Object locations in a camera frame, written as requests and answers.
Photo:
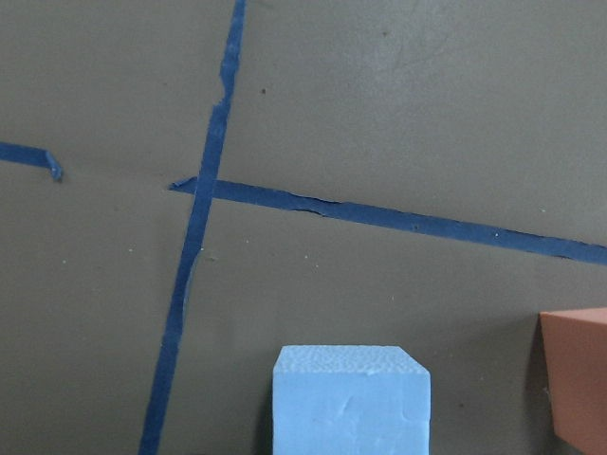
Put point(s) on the orange foam block right side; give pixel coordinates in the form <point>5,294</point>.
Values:
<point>575,351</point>

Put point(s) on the light blue foam block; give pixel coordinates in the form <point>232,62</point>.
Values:
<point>350,399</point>

